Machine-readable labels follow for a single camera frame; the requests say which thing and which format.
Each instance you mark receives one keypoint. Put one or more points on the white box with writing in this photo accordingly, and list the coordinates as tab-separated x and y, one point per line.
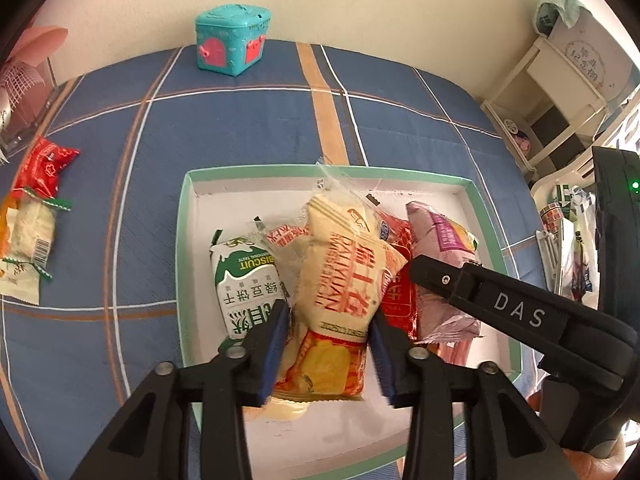
590	55

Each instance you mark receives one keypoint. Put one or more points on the green white biscuit packet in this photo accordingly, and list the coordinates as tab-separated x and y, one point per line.
245	280

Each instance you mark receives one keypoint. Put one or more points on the green-rimmed white tray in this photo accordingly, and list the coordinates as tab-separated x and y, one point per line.
225	215

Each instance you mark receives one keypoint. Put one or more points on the teal cloth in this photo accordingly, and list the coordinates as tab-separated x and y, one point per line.
555	7

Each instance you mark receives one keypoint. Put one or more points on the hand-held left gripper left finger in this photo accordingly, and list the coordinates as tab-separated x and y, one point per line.
272	355

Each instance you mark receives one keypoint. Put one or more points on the pink snack packet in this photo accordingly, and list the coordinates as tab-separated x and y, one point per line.
440	240

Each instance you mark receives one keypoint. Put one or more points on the green-edged white snack packet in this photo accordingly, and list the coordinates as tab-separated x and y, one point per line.
20	280

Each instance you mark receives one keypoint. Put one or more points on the teal toy box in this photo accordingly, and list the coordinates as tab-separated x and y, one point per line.
225	50

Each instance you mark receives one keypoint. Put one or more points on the yellow orange biscuit packet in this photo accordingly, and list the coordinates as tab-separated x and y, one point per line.
335	300

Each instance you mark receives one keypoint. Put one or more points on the white slatted rack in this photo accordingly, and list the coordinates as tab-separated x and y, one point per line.
547	252

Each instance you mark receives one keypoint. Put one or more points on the long red snack packet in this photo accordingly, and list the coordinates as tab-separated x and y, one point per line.
400	300

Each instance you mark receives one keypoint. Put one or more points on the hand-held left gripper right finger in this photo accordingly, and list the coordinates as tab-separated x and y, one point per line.
385	360

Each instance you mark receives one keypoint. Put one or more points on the red flower-print snack packet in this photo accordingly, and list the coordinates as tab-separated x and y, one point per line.
45	165

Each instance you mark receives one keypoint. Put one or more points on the white shelf unit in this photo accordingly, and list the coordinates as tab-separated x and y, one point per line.
545	70

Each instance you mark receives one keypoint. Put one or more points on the person's right hand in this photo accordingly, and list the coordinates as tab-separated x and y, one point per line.
595	467

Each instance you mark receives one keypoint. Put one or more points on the orange green snack packet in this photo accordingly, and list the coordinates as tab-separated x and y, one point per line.
4	225

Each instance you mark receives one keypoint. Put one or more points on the clear bag of buns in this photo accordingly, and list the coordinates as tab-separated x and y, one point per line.
345	187

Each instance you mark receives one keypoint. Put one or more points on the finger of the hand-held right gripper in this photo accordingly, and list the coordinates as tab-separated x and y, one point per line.
515	307

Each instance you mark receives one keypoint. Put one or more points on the red white snack packet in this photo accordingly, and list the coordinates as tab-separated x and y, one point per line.
290	234

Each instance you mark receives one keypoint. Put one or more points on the white rice cracker packet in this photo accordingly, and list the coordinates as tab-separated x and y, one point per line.
32	230

